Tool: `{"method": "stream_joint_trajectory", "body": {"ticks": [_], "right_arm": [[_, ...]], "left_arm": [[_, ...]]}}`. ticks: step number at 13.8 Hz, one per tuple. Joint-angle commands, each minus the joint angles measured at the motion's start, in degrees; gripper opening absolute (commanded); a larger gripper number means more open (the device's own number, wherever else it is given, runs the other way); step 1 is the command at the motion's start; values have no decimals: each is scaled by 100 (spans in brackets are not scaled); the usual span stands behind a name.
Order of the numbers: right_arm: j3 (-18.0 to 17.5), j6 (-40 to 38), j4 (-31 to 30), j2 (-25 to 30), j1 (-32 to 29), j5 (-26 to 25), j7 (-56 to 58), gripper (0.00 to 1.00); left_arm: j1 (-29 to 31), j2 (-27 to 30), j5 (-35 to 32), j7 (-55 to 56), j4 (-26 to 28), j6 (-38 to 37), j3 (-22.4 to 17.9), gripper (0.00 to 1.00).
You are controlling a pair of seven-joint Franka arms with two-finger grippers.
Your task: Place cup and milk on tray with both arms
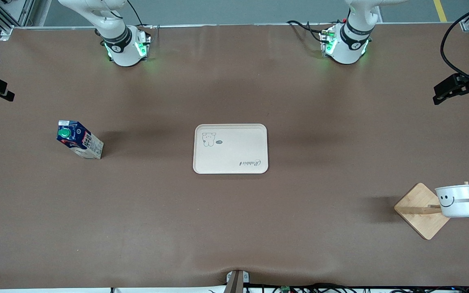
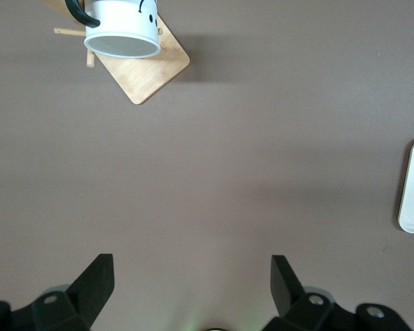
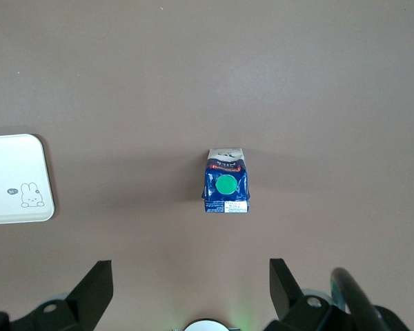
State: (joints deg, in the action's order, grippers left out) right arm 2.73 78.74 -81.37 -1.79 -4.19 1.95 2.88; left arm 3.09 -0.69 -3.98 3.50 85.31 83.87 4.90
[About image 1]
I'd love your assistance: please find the blue white milk carton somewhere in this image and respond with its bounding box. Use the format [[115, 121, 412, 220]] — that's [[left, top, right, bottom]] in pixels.
[[57, 120, 104, 160]]

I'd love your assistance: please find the white smiley mug black handle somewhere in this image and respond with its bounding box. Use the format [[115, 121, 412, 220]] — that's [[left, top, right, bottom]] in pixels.
[[435, 184, 469, 218]]

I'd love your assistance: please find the cream rectangular tray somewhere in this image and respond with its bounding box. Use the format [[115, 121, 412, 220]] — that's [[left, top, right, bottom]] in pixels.
[[193, 124, 268, 175]]

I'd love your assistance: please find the wooden mug tree stand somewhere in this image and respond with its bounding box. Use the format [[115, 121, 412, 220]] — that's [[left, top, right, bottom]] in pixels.
[[394, 181, 469, 240]]

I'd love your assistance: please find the black right base cable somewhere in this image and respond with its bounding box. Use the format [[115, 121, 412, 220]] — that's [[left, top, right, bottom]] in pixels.
[[127, 0, 153, 29]]

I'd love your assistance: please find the black base cable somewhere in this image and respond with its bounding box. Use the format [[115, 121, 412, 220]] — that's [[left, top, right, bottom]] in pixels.
[[127, 0, 153, 29], [287, 20, 327, 43]]

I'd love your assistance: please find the black left base cable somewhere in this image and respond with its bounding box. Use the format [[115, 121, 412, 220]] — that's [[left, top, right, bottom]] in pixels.
[[287, 20, 327, 43]]

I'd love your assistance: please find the grey camera post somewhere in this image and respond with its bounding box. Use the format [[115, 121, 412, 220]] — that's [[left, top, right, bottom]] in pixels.
[[226, 270, 250, 293]]

